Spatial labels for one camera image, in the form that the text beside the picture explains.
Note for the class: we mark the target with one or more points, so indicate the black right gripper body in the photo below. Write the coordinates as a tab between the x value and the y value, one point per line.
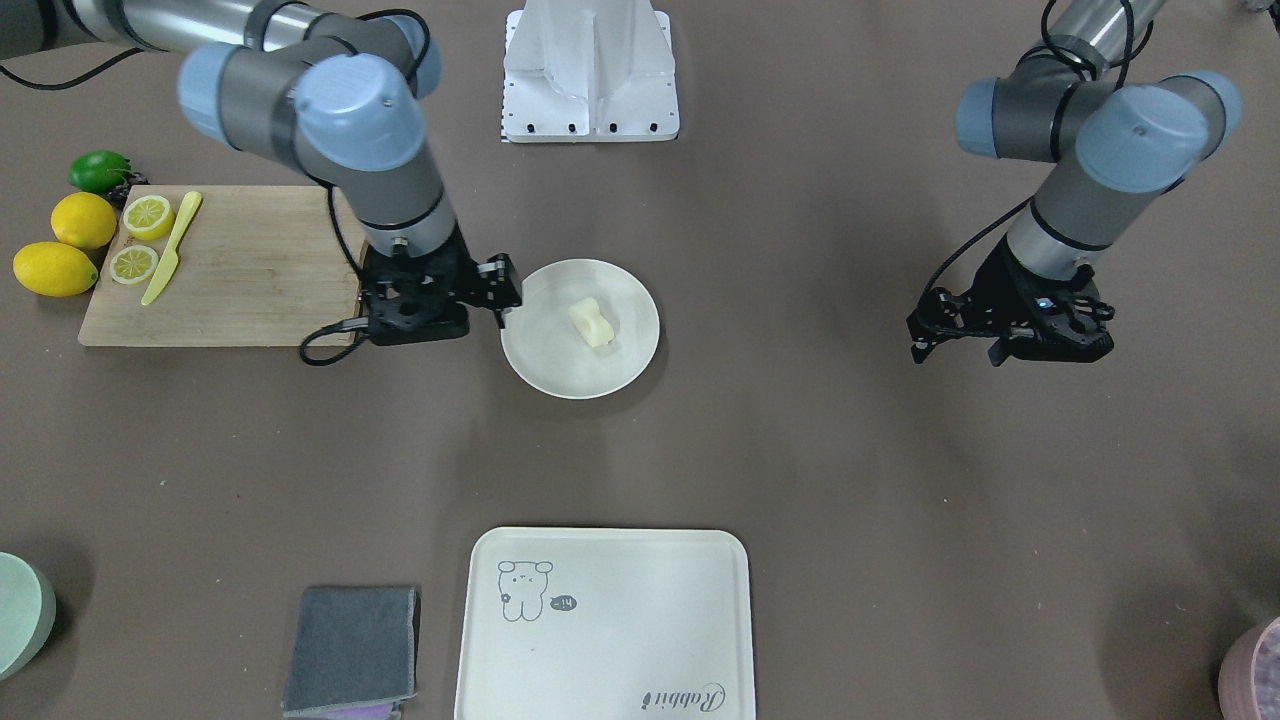
497	282

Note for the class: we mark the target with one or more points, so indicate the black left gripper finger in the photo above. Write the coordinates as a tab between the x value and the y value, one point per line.
999	352
922	345

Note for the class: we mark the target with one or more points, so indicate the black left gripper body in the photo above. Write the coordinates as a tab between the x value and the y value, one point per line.
992	283

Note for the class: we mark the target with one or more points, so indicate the beige round plate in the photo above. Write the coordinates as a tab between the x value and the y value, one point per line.
545	350

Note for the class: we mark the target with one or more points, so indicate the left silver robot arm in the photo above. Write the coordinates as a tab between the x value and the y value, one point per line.
1114	148

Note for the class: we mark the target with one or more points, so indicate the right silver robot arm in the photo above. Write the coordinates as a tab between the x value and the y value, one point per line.
335	98

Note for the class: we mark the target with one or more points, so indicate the white steamed bun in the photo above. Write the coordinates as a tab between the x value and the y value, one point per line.
587	318

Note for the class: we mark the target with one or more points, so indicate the cream rectangular tray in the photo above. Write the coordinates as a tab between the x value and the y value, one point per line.
592	623

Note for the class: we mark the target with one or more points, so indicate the wooden cutting board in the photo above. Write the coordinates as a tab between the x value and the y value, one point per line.
260	266

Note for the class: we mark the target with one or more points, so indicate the yellow plastic knife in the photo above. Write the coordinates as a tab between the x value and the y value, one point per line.
169	259

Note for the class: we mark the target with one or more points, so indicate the lemon half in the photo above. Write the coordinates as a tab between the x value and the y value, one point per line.
133	264
149	217

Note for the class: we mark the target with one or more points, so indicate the green lime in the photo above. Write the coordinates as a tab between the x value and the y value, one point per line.
99	171

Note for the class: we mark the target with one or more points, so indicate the whole yellow lemon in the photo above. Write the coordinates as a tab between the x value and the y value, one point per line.
83	220
54	269

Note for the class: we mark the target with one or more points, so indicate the grey folded cloth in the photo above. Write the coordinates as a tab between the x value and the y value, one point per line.
353	654

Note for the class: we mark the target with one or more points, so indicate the pink bowl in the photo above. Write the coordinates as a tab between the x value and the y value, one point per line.
1248	681

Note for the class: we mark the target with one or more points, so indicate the mint green bowl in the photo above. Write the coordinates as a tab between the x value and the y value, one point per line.
28	610

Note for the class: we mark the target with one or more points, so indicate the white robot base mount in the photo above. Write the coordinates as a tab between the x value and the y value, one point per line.
589	72

